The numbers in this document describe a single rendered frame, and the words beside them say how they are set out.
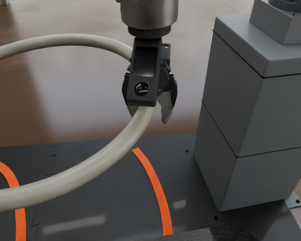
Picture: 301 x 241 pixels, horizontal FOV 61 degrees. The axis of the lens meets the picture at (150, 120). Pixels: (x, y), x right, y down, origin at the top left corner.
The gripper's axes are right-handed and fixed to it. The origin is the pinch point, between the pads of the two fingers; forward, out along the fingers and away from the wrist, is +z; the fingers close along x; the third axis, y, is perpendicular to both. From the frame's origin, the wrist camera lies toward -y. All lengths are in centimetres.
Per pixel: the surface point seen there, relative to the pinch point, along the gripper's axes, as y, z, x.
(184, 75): 161, 94, -14
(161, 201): 29, 85, -1
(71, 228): 11, 84, 41
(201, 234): -12.3, 24.5, -12.8
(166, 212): 23, 84, -4
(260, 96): 30.0, 15.3, -32.8
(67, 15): 311, 99, 149
